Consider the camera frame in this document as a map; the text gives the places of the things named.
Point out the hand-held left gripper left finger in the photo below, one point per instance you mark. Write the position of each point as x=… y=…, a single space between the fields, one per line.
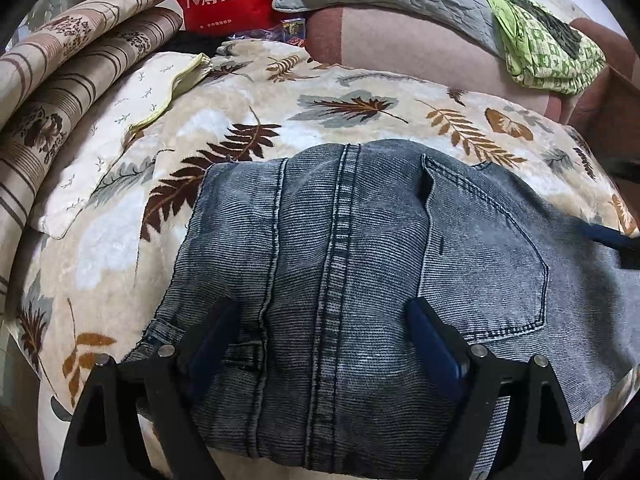
x=215 y=347

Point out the small colourful packet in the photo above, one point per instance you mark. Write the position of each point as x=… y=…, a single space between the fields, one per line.
x=292 y=30

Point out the white pillow with green trim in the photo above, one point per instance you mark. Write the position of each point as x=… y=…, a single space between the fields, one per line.
x=125 y=110

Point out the beige brown striped quilt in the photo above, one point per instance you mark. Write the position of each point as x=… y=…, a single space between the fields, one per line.
x=50 y=110

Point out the grey-blue denim pants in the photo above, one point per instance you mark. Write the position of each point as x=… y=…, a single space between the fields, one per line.
x=350 y=260

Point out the black cloth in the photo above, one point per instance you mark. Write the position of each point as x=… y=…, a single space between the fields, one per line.
x=192 y=42

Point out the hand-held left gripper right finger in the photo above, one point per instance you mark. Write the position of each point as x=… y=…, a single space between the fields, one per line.
x=436 y=347

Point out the cream leaf-print blanket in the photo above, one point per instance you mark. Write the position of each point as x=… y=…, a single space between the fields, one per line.
x=350 y=110

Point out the green patterned cloth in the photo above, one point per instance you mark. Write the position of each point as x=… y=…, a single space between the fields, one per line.
x=540 y=55

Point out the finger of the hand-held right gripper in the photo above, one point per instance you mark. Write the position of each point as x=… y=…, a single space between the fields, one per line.
x=606 y=238

